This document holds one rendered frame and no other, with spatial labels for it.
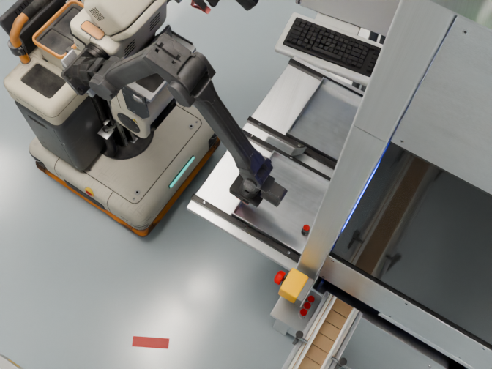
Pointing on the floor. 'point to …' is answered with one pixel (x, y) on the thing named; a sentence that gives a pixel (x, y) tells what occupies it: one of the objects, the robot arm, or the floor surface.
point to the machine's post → (375, 121)
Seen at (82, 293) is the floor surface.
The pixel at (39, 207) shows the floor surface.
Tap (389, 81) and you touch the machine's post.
